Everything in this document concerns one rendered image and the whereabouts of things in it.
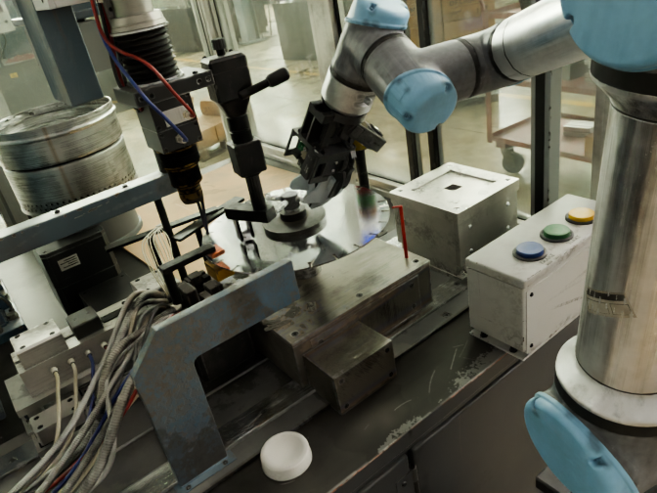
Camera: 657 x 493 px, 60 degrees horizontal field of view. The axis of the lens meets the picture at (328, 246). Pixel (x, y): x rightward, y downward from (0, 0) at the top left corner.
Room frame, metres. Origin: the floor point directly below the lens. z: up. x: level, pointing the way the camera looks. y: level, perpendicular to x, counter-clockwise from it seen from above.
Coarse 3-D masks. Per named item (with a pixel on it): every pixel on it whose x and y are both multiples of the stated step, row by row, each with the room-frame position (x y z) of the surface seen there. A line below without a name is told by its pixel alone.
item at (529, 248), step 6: (516, 246) 0.74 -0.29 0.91; (522, 246) 0.74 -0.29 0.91; (528, 246) 0.73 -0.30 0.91; (534, 246) 0.73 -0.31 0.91; (540, 246) 0.73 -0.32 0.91; (516, 252) 0.73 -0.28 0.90; (522, 252) 0.72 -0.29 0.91; (528, 252) 0.72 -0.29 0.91; (534, 252) 0.72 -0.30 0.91; (540, 252) 0.71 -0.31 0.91
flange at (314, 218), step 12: (300, 204) 0.90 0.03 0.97; (276, 216) 0.91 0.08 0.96; (288, 216) 0.87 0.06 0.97; (300, 216) 0.87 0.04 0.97; (312, 216) 0.88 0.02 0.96; (324, 216) 0.87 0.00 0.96; (264, 228) 0.88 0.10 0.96; (276, 228) 0.86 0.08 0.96; (288, 228) 0.85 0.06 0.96; (300, 228) 0.84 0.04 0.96; (312, 228) 0.84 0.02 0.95
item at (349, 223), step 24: (360, 192) 0.97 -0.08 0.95; (336, 216) 0.88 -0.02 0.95; (360, 216) 0.86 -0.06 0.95; (384, 216) 0.85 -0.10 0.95; (216, 240) 0.88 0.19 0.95; (264, 240) 0.85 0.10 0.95; (288, 240) 0.83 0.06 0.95; (312, 240) 0.81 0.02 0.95; (336, 240) 0.80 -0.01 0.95; (360, 240) 0.78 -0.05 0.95; (216, 264) 0.79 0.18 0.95; (240, 264) 0.78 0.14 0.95; (264, 264) 0.76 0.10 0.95; (312, 264) 0.73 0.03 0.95
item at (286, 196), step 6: (288, 192) 0.90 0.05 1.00; (294, 192) 0.89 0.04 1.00; (300, 192) 0.92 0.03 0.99; (270, 198) 0.91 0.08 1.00; (276, 198) 0.90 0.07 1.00; (282, 198) 0.88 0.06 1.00; (288, 198) 0.88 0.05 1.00; (294, 198) 0.88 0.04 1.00; (300, 198) 0.88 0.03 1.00; (282, 204) 0.86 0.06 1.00; (288, 204) 0.88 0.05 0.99; (294, 204) 0.88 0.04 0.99; (276, 210) 0.85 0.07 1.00; (288, 210) 0.88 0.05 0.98; (294, 210) 0.88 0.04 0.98
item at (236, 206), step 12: (252, 180) 0.82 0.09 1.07; (252, 192) 0.82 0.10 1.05; (240, 204) 0.86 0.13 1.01; (252, 204) 0.83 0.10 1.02; (264, 204) 0.83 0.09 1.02; (228, 216) 0.85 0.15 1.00; (240, 216) 0.84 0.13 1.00; (252, 216) 0.83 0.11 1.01; (264, 216) 0.81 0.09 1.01; (240, 228) 0.84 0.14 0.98; (252, 228) 0.85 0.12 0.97; (240, 240) 0.85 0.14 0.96
